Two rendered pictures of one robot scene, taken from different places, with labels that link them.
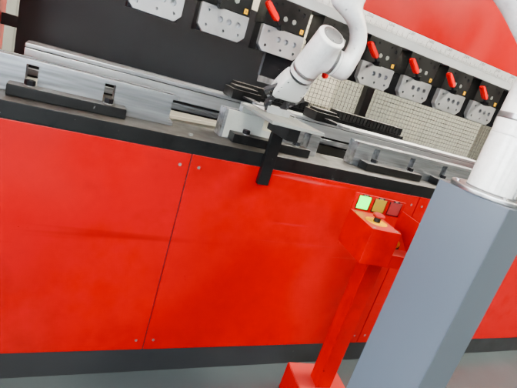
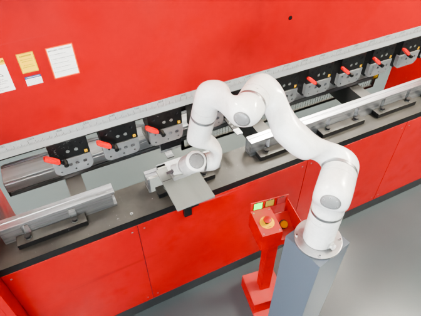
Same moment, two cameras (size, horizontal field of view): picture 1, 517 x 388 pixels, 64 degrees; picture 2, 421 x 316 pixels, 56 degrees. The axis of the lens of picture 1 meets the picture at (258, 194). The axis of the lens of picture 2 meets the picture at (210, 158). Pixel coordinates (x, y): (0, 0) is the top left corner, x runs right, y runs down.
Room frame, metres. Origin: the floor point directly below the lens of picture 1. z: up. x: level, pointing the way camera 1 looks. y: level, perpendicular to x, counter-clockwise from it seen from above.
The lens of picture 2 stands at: (0.13, -0.16, 2.34)
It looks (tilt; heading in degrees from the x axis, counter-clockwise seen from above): 45 degrees down; 2
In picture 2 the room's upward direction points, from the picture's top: straight up
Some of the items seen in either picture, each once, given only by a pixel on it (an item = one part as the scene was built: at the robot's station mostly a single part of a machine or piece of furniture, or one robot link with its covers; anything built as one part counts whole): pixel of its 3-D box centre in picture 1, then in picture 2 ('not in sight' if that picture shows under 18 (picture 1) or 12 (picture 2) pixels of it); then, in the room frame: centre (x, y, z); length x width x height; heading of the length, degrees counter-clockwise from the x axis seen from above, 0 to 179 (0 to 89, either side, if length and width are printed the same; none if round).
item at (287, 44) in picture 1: (279, 28); (162, 121); (1.44, 0.10, 1.26); 0.15 x 0.09 x 0.17; 118
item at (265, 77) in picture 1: (274, 70); (170, 142); (1.46, 0.08, 1.13); 0.10 x 0.02 x 0.10; 118
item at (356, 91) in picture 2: not in sight; (336, 83); (2.43, -0.94, 0.81); 0.64 x 0.08 x 0.14; 28
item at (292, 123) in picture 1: (280, 118); (184, 183); (1.33, 0.01, 1.00); 0.26 x 0.18 x 0.01; 28
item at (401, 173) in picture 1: (390, 171); (282, 147); (1.69, -0.49, 0.89); 0.30 x 0.05 x 0.03; 118
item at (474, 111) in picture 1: (477, 102); (345, 66); (1.91, -0.79, 1.26); 0.15 x 0.09 x 0.17; 118
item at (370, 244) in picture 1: (383, 231); (274, 222); (1.30, -0.43, 0.75); 0.20 x 0.16 x 0.18; 109
